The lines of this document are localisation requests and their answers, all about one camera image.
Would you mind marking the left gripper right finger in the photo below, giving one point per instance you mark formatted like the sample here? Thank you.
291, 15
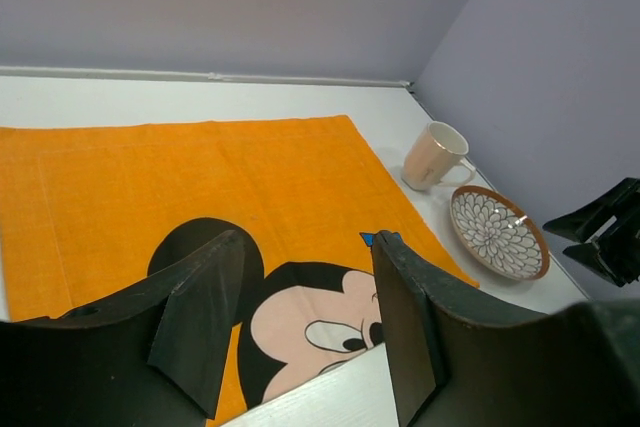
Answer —
461, 357

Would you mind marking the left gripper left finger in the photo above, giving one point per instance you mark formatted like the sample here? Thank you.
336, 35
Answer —
152, 354

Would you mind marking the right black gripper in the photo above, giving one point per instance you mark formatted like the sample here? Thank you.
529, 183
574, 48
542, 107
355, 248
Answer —
613, 218

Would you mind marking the floral patterned plate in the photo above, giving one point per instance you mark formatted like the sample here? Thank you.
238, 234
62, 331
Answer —
498, 234

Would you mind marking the orange Mickey Mouse placemat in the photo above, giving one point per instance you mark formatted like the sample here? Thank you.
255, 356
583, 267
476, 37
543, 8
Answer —
84, 209

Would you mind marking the beige ceramic mug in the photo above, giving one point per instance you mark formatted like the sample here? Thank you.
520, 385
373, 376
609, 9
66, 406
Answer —
437, 150

